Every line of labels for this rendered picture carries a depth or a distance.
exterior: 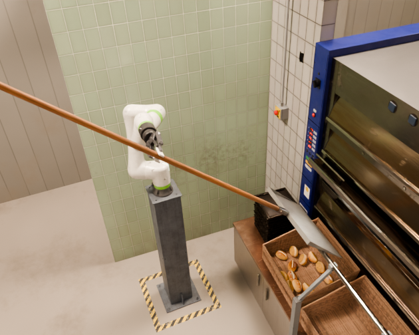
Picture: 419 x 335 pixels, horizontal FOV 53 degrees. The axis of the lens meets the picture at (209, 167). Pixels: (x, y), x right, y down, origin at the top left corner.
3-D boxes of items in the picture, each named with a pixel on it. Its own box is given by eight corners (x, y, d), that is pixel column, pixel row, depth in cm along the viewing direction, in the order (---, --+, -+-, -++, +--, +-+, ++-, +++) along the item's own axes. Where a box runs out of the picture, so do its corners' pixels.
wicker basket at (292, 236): (315, 240, 341) (318, 216, 325) (356, 295, 298) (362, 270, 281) (260, 256, 330) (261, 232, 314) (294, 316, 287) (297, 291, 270)
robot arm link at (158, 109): (149, 117, 288) (147, 101, 282) (167, 117, 286) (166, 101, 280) (143, 129, 272) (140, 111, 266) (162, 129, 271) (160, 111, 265)
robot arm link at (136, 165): (131, 174, 305) (124, 102, 285) (153, 175, 303) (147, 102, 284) (126, 181, 293) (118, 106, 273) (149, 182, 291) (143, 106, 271)
